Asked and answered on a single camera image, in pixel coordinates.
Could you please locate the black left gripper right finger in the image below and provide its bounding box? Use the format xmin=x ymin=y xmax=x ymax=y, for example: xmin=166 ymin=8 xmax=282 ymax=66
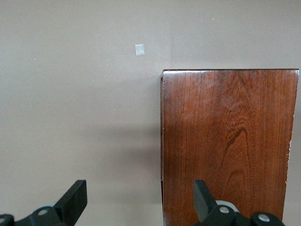
xmin=193 ymin=179 xmax=285 ymax=226

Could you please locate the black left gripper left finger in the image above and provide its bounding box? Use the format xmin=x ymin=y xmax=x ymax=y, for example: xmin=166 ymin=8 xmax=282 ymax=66
xmin=0 ymin=179 xmax=88 ymax=226

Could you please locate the dark brown wooden cabinet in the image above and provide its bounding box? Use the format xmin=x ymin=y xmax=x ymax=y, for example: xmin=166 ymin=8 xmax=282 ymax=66
xmin=160 ymin=68 xmax=300 ymax=226

